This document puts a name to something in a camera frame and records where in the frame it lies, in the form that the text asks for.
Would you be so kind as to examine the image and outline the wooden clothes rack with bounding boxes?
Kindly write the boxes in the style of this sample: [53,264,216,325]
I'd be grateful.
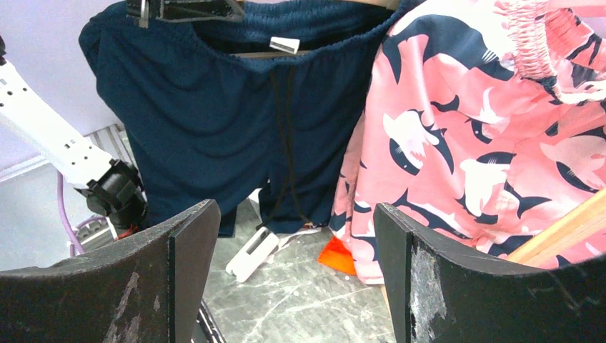
[507,189,605,267]

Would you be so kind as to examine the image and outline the pink shark print shorts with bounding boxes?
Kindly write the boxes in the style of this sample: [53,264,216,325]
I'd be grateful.
[329,1,605,285]

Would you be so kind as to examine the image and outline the navy blue shorts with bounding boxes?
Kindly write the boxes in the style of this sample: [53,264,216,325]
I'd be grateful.
[79,1,415,237]

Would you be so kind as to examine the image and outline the white plastic clip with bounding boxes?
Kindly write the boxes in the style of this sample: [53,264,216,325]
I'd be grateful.
[225,227,280,283]

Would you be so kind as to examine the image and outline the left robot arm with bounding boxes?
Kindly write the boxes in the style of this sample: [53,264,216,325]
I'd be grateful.
[1,1,244,231]

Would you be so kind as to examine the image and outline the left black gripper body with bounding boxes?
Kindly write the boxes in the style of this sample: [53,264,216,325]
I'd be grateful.
[126,0,244,28]

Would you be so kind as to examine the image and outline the orange garment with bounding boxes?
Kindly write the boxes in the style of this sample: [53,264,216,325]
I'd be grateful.
[317,237,357,276]

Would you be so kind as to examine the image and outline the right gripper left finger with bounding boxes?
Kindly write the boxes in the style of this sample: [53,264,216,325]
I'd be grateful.
[1,200,222,342]

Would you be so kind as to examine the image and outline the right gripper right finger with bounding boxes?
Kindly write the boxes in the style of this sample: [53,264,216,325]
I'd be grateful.
[374,204,605,343]

